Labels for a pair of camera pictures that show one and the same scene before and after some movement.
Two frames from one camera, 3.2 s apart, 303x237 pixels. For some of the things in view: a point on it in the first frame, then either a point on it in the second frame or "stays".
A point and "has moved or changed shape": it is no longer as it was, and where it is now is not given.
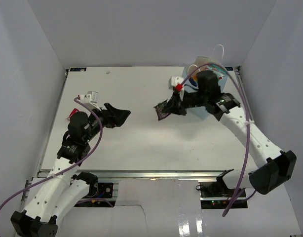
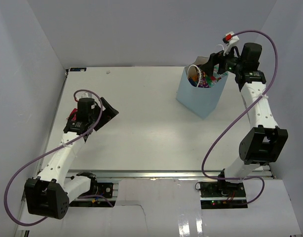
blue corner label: x=77 y=69 stays
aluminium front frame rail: x=148 y=174 stays
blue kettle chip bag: x=193 y=82 stays
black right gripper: x=176 y=105 -> x=215 y=59
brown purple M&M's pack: x=161 y=112 has moved or changed shape
